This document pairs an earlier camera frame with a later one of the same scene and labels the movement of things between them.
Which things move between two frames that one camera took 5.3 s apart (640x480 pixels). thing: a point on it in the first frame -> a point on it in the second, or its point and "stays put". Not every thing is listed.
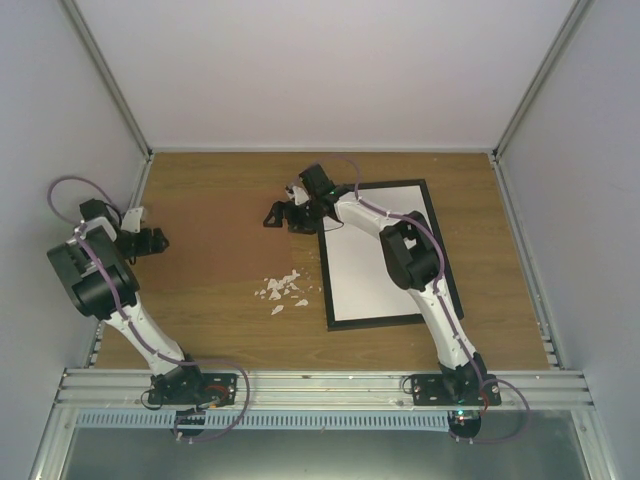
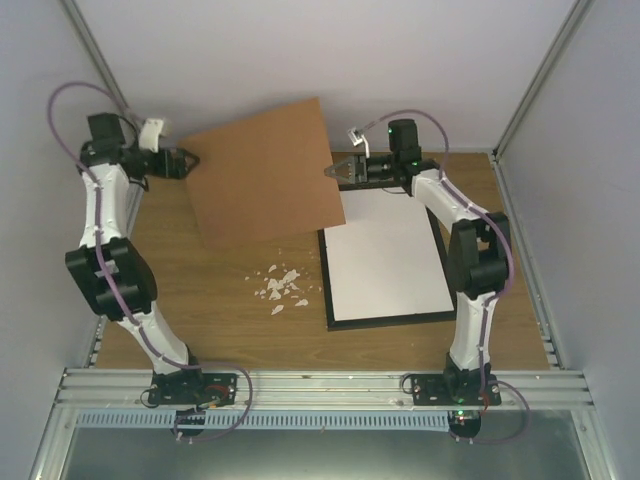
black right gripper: [279, 209] -> [357, 172]
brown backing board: [221, 256] -> [264, 178]
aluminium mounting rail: [327, 388] stays put
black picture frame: [381, 322] stays put
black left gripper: [148, 247] -> [179, 171]
